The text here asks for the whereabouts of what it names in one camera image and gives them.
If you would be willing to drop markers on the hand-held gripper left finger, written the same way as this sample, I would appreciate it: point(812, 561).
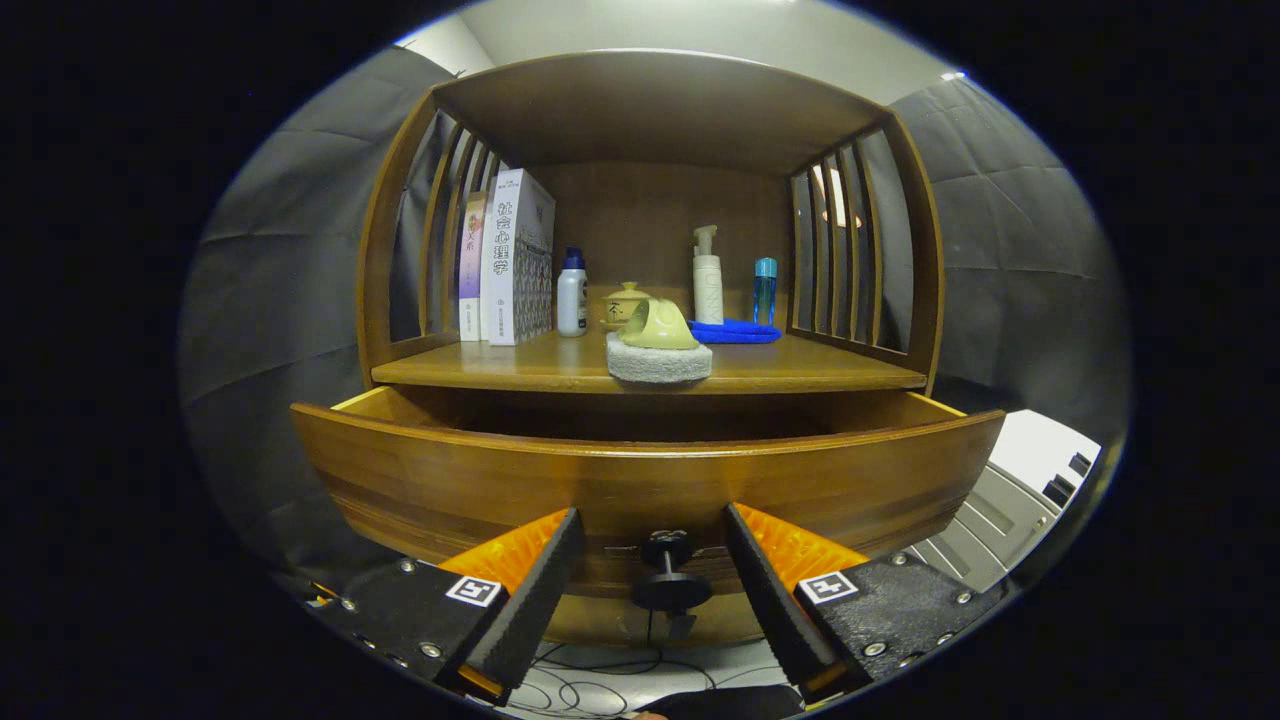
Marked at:
point(535, 590)

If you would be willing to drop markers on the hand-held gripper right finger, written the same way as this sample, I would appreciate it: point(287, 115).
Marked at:
point(775, 600)

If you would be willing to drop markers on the black drawer knob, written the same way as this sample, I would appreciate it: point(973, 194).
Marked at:
point(670, 590)

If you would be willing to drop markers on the curved wooden drawer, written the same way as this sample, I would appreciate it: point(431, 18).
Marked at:
point(620, 485)

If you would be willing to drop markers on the wooden countertop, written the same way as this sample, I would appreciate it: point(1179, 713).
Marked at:
point(800, 365)

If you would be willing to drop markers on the brown wooden cabinet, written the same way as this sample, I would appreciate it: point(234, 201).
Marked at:
point(650, 110)

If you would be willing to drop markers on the folded blue cloth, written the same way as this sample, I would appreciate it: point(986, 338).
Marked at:
point(745, 332)

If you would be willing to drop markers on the white bottle with blue cap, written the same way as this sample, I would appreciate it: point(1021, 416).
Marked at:
point(571, 300)

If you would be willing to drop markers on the grey white appliance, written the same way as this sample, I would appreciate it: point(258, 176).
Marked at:
point(1040, 450)

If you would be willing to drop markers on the clear blue bottle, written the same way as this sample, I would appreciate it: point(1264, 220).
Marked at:
point(765, 295)

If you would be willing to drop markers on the yellow lidded tea bowl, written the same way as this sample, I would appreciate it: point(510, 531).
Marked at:
point(625, 297)

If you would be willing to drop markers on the white pump bottle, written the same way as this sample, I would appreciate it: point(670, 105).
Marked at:
point(708, 285)

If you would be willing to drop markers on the thin pink book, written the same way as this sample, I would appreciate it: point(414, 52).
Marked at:
point(472, 270)

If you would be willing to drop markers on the thick white book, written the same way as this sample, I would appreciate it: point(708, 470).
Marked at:
point(500, 260)

